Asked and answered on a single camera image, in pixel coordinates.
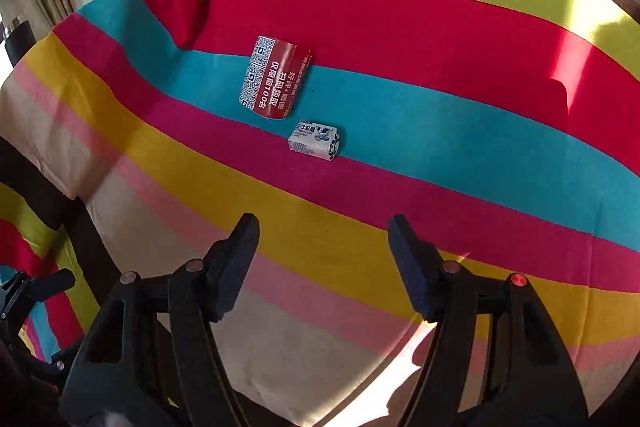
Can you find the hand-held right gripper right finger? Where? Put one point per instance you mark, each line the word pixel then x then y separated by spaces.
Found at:
pixel 415 272

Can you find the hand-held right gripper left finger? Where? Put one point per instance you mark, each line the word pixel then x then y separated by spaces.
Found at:
pixel 237 267

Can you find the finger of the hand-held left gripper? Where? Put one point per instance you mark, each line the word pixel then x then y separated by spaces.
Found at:
pixel 50 357
pixel 50 284

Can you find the small white cow-print packet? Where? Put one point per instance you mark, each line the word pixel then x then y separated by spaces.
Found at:
pixel 315 141

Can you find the striped colourful tablecloth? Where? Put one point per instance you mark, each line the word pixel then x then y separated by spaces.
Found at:
pixel 450 132

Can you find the red and white packet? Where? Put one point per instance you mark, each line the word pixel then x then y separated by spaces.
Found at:
pixel 275 77

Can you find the black bottle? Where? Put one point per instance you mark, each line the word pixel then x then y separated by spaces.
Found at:
pixel 20 39

